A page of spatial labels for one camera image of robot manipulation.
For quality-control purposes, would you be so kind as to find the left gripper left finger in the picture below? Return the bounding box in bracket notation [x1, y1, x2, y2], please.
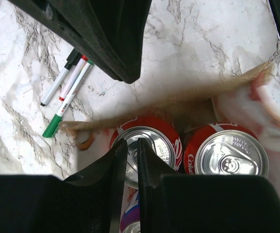
[0, 139, 128, 233]

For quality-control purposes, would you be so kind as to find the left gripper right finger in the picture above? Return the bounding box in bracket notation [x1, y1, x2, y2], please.
[137, 139, 280, 233]

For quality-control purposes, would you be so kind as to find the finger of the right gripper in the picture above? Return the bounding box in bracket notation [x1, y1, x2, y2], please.
[11, 0, 151, 84]

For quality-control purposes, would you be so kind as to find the purple soda can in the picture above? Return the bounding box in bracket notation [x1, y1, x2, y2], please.
[120, 191, 141, 233]

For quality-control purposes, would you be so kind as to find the red soda can front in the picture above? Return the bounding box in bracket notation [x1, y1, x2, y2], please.
[109, 115, 183, 189]

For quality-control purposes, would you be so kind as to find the red soda can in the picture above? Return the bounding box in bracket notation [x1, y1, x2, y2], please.
[109, 115, 183, 189]
[179, 122, 269, 178]

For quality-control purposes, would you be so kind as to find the red capped marker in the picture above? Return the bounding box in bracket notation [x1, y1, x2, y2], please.
[59, 55, 88, 101]

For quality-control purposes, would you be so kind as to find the black capped marker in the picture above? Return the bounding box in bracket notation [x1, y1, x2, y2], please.
[40, 48, 82, 106]

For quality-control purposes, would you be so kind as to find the green capped marker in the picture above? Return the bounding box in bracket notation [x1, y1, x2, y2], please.
[42, 60, 94, 138]

